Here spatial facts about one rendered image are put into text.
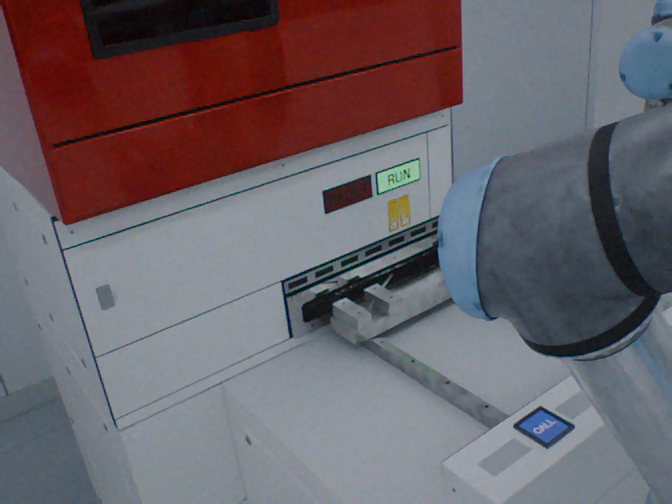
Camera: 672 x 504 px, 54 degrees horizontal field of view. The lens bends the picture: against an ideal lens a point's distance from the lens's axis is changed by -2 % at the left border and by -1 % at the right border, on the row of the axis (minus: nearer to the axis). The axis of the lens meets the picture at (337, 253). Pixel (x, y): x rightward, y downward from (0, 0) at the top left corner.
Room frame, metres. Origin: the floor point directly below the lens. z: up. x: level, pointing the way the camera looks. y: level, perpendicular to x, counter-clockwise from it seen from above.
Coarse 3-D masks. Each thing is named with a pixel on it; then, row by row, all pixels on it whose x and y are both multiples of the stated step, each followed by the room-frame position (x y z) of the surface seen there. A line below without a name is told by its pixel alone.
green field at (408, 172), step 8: (400, 168) 1.29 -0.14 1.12; (408, 168) 1.30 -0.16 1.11; (416, 168) 1.31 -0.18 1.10; (384, 176) 1.27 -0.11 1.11; (392, 176) 1.28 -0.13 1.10; (400, 176) 1.29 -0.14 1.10; (408, 176) 1.30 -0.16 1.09; (416, 176) 1.31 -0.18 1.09; (384, 184) 1.27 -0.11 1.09; (392, 184) 1.28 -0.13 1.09; (400, 184) 1.29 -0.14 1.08
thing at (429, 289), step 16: (432, 272) 1.27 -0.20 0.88; (400, 288) 1.21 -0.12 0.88; (416, 288) 1.21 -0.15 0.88; (432, 288) 1.20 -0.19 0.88; (368, 304) 1.16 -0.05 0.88; (416, 304) 1.15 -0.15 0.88; (432, 304) 1.17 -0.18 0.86; (336, 320) 1.11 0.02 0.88; (384, 320) 1.10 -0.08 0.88; (400, 320) 1.12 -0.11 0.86; (352, 336) 1.07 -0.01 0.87; (368, 336) 1.08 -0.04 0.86
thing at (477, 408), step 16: (384, 352) 1.05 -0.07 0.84; (400, 352) 1.03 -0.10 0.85; (400, 368) 1.01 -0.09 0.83; (416, 368) 0.97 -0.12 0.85; (432, 384) 0.94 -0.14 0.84; (448, 384) 0.92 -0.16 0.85; (448, 400) 0.91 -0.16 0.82; (464, 400) 0.88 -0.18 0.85; (480, 400) 0.87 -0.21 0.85; (480, 416) 0.85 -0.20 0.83; (496, 416) 0.82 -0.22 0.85
